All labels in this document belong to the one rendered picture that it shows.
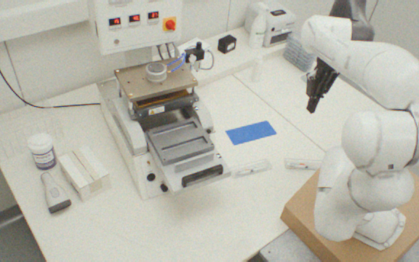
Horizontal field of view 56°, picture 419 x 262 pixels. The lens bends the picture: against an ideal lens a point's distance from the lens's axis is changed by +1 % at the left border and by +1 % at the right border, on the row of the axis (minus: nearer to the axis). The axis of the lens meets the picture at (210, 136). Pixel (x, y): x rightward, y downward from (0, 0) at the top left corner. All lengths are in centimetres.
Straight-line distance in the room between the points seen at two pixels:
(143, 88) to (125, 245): 56
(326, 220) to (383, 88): 39
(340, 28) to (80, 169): 103
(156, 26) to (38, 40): 56
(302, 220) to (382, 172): 68
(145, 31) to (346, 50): 85
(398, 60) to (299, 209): 78
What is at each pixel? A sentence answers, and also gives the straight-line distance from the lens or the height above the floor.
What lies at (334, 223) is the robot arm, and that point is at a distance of 104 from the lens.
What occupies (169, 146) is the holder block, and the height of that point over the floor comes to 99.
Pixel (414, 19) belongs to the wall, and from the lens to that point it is 360.
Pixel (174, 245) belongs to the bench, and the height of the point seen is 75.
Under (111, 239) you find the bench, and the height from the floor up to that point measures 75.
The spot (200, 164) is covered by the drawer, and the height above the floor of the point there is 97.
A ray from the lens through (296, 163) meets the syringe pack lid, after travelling 173.
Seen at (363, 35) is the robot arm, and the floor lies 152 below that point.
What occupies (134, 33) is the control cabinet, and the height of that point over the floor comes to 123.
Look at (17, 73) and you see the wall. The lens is 193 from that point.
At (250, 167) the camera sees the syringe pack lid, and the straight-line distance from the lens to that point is 166.
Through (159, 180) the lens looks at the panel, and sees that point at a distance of 153.
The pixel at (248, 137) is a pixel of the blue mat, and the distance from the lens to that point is 181.
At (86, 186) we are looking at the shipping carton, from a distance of 152.
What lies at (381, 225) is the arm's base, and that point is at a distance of 135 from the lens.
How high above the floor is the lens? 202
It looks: 46 degrees down
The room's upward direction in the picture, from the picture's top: 7 degrees clockwise
